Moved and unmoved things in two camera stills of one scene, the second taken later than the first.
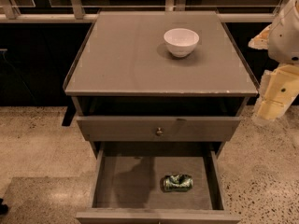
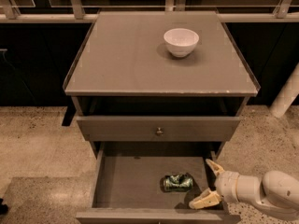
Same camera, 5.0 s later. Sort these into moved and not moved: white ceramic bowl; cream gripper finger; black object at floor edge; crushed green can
Moved: cream gripper finger
Not moved: crushed green can; white ceramic bowl; black object at floor edge
